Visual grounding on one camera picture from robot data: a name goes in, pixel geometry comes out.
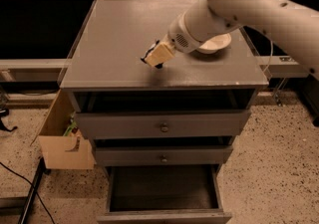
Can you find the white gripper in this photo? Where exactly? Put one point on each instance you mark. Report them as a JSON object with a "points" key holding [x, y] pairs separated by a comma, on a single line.
{"points": [[178, 38]]}

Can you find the blue rxbar blueberry wrapper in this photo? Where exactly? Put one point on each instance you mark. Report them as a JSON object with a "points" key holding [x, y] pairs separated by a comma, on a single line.
{"points": [[148, 52]]}

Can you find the grey drawer cabinet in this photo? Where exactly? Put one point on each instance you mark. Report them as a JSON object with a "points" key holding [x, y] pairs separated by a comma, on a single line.
{"points": [[106, 74]]}

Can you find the top grey drawer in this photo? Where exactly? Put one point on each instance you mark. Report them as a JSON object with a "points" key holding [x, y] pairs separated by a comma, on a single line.
{"points": [[124, 125]]}

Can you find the middle grey drawer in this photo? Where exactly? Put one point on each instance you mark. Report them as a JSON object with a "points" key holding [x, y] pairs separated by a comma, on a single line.
{"points": [[147, 156]]}

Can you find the open bottom grey drawer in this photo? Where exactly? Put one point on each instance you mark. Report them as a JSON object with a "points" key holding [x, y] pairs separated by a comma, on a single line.
{"points": [[173, 194]]}

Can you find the white paper bowl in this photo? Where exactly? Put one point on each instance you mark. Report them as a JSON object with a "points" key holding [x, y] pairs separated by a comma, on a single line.
{"points": [[215, 44]]}

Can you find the green item in box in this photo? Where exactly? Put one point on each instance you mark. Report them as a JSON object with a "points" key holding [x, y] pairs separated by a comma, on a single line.
{"points": [[71, 125]]}

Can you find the cardboard box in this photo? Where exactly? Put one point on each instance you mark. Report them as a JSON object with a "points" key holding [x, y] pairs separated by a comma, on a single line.
{"points": [[63, 152]]}

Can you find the black floor bar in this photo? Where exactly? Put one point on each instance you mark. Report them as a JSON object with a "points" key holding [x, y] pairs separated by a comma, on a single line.
{"points": [[27, 202]]}

